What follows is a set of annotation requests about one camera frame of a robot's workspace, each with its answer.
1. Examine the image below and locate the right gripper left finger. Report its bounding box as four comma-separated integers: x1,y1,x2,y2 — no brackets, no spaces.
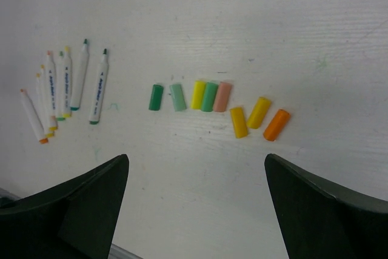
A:
1,154,129,258

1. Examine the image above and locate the golden yellow pen cap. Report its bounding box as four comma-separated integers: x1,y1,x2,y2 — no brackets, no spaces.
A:
247,96,272,129

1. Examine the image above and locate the dark green pen cap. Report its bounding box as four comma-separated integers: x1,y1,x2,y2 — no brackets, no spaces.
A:
149,84,164,111

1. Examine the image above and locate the light green pen cap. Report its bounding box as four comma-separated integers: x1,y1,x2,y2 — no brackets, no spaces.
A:
169,83,187,112

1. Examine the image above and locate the light green marker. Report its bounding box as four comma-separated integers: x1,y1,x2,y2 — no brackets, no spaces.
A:
89,49,109,125

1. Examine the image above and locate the dark green marker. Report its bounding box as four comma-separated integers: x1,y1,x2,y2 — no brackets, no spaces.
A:
70,39,89,111

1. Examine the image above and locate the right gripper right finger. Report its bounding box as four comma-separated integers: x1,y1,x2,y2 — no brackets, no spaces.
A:
264,153,387,258

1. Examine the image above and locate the yellow green capped marker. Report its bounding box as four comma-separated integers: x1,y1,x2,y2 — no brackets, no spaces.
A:
62,46,72,118

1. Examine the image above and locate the yellow green pen cap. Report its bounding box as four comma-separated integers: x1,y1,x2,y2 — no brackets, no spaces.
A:
190,80,207,110

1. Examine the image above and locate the salmon pen cap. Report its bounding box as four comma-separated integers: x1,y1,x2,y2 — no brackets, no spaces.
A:
213,82,233,112

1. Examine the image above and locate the bright orange capped marker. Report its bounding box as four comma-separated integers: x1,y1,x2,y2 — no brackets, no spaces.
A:
20,89,48,144

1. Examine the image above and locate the orange pen cap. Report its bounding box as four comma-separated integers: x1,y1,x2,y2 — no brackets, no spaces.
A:
263,109,291,141

